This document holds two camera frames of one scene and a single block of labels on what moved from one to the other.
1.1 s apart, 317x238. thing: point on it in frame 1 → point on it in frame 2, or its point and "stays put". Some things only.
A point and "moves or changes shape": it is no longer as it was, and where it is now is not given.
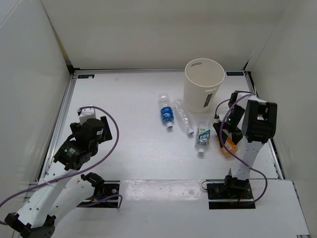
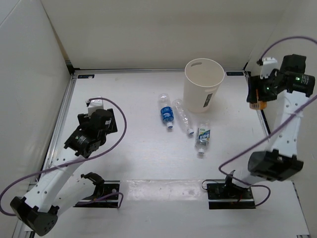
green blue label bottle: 202,136 stays put
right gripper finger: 217,126 → 254,82
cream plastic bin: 202,78 stays put
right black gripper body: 234,119 → 266,84
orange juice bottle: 230,145 moves or changes shape
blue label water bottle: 166,111 stays put
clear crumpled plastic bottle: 183,116 stays put
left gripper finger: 75,127 → 82,120
